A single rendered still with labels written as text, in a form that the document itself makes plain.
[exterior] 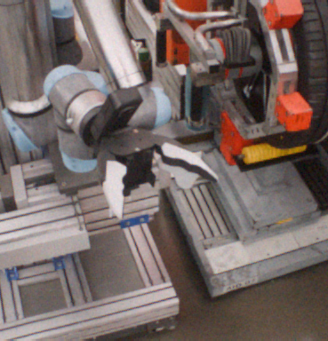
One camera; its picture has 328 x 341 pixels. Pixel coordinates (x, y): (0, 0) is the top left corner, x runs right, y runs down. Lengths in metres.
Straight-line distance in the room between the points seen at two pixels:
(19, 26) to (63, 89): 0.24
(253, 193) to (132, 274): 0.61
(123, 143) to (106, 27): 0.31
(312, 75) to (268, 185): 0.77
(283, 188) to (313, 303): 0.49
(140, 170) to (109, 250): 1.17
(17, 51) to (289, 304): 1.45
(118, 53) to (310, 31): 0.65
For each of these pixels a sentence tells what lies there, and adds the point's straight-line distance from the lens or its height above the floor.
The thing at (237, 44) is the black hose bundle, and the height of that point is 1.02.
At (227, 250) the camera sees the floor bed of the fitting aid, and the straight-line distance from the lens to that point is 2.06.
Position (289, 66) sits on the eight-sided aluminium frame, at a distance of 1.43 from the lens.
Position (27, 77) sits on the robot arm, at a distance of 1.09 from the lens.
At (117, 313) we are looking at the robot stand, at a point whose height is 0.21.
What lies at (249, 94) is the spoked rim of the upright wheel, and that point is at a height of 0.62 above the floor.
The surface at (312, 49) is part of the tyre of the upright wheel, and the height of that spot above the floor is 1.03.
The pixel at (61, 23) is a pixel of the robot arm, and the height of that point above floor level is 0.98.
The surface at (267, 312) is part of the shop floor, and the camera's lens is 2.01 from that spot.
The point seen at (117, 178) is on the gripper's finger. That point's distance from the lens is 0.66.
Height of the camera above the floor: 1.72
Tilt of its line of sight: 45 degrees down
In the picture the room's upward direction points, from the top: straight up
